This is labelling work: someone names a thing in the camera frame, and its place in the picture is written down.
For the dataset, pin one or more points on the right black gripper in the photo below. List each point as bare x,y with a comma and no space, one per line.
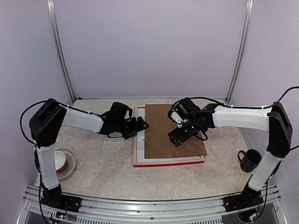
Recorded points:
174,138

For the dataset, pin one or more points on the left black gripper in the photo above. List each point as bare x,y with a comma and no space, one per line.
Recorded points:
136,128

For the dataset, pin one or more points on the brown backing board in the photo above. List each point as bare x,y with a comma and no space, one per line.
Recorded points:
164,139

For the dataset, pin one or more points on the red wooden picture frame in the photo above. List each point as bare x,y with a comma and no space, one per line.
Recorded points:
152,146

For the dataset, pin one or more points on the cat photo print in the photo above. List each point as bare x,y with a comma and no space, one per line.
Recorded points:
139,159

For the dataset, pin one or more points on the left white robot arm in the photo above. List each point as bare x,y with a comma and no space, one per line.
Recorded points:
45,126

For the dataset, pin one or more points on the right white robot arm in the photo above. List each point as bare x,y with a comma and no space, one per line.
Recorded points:
271,119

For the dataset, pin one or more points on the dark green mug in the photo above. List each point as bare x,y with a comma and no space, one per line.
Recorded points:
249,160

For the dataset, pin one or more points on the white red bowl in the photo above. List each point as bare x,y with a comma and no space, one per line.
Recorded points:
60,161

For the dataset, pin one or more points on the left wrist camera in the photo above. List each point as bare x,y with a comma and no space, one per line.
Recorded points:
120,111

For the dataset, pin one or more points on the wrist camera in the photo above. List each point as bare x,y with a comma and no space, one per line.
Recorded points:
120,111
183,110

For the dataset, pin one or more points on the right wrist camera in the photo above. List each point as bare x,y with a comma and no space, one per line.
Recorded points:
183,110

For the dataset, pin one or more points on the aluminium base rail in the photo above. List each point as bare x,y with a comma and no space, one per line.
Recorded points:
96,210

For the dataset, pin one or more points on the right aluminium post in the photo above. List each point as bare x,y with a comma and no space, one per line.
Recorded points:
241,49

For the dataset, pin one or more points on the aluminium post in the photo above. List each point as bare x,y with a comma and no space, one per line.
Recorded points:
59,49
241,49

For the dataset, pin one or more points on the left aluminium post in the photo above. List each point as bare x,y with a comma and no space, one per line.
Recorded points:
59,49

